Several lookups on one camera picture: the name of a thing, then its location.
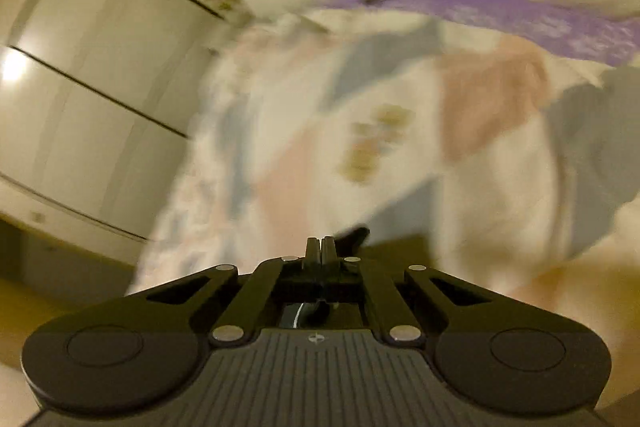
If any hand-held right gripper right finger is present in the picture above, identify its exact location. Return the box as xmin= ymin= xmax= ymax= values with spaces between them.
xmin=322 ymin=236 xmax=522 ymax=349

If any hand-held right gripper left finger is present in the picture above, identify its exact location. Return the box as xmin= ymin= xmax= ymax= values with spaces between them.
xmin=127 ymin=237 xmax=321 ymax=349

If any patchwork blanket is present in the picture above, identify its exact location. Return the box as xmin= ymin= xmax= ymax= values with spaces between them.
xmin=129 ymin=2 xmax=640 ymax=308

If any white wardrobe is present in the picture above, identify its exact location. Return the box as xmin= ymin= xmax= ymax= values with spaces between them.
xmin=0 ymin=0 xmax=242 ymax=254

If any purple cloth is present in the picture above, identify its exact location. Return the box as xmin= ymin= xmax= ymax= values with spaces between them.
xmin=320 ymin=0 xmax=640 ymax=68

